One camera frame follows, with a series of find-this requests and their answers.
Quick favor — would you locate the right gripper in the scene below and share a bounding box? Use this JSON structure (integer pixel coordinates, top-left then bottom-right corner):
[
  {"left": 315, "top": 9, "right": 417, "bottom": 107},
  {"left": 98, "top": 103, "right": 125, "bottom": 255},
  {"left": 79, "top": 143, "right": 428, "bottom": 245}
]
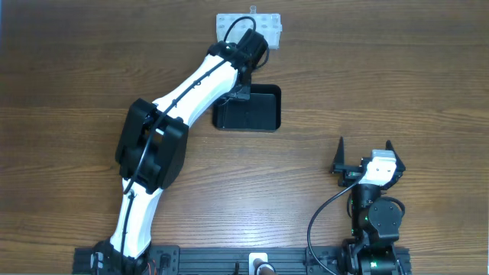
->
[{"left": 330, "top": 136, "right": 407, "bottom": 188}]

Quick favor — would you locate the mounting rail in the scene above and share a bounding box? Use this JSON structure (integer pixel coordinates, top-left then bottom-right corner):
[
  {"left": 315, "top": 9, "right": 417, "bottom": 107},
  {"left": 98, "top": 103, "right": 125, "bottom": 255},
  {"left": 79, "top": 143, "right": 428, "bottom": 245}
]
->
[{"left": 72, "top": 244, "right": 413, "bottom": 275}]

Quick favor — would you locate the white test tube rack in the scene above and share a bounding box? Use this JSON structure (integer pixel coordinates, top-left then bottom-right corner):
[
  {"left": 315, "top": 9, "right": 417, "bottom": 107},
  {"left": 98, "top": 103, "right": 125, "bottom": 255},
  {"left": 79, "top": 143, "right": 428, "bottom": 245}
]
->
[{"left": 215, "top": 13, "right": 283, "bottom": 50}]

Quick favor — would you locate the black cable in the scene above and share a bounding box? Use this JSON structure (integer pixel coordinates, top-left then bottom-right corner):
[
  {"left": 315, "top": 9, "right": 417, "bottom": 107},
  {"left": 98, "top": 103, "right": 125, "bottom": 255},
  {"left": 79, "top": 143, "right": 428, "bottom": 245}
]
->
[
  {"left": 306, "top": 173, "right": 368, "bottom": 275},
  {"left": 122, "top": 15, "right": 270, "bottom": 196}
]

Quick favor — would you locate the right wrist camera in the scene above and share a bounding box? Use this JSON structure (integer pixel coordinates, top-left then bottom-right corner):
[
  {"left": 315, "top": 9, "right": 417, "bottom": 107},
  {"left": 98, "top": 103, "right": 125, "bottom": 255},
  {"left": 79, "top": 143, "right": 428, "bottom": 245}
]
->
[{"left": 358, "top": 149, "right": 398, "bottom": 187}]

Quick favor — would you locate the black tray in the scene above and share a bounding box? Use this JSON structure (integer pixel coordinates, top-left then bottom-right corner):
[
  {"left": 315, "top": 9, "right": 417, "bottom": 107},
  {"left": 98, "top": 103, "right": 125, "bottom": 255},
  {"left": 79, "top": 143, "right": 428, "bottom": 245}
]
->
[{"left": 212, "top": 82, "right": 283, "bottom": 134}]

